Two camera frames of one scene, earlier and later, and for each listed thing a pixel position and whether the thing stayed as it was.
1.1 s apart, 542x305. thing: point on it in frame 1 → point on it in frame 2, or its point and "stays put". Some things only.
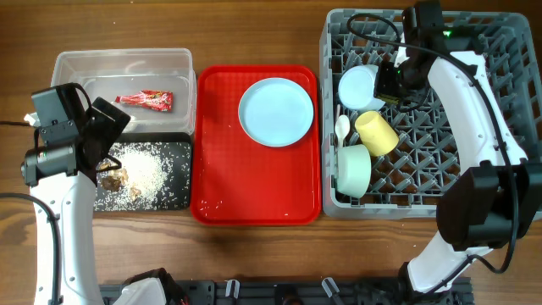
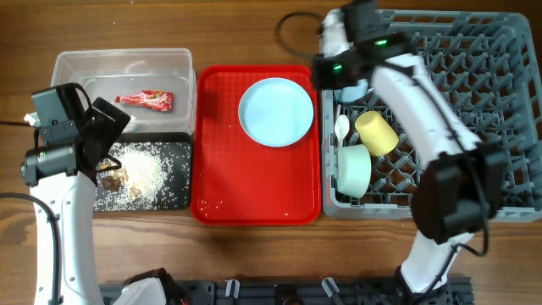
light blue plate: (275, 112) stays put
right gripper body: (399, 84) → (337, 70)
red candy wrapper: (151, 99) stays put
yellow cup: (378, 136) stays put
